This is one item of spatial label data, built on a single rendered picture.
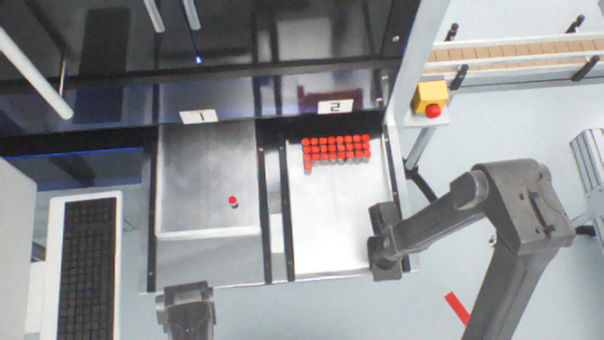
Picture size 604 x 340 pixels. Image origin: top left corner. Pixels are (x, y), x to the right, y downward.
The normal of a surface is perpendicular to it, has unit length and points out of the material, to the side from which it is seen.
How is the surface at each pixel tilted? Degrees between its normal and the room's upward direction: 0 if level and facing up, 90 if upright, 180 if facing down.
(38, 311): 0
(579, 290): 0
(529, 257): 60
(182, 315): 41
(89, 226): 0
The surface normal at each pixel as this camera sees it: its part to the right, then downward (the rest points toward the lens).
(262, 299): 0.00, -0.38
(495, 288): -0.96, 0.14
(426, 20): 0.08, 0.92
